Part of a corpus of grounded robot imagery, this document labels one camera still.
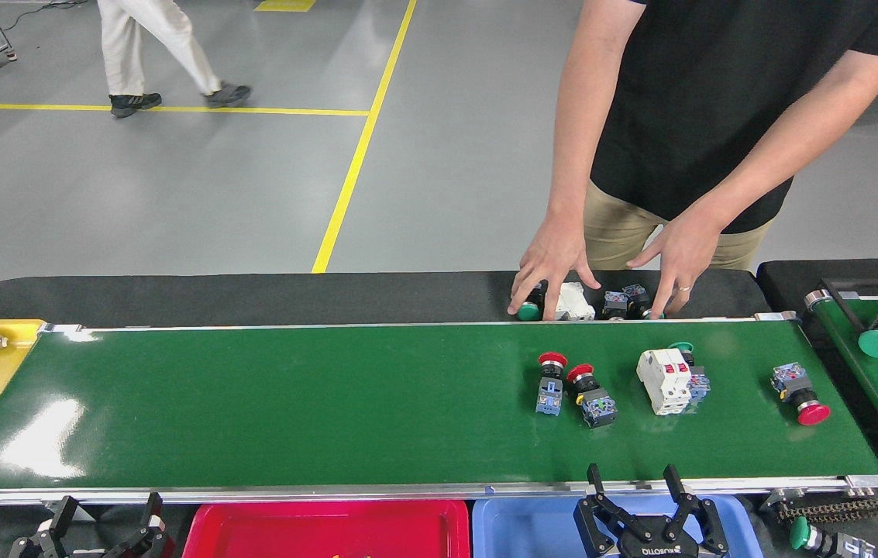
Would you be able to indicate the black guide frame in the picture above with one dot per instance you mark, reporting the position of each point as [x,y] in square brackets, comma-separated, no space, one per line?
[834,298]

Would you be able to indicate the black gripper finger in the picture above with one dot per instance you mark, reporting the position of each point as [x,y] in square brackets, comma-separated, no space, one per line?
[597,523]
[148,542]
[706,523]
[43,542]

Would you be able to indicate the white circuit breaker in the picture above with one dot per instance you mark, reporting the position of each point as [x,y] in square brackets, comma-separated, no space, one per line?
[574,306]
[663,380]

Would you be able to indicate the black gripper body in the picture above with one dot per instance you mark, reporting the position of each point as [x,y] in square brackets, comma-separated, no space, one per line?
[657,546]

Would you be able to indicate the red plastic tray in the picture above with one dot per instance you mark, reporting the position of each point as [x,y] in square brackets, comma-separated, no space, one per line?
[330,531]

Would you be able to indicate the person's left forearm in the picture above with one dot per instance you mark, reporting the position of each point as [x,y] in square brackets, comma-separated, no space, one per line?
[748,190]

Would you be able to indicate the blue plastic tray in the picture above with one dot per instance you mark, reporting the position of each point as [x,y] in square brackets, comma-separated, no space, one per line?
[524,531]

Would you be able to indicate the person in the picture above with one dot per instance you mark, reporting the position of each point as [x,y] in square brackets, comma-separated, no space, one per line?
[125,46]
[702,101]

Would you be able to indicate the long green conveyor belt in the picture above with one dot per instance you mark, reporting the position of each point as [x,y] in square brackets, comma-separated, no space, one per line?
[330,403]

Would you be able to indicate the person's left hand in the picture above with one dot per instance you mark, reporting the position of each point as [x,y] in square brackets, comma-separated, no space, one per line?
[683,252]

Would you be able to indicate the person's right hand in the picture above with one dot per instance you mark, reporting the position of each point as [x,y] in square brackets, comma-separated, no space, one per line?
[555,252]

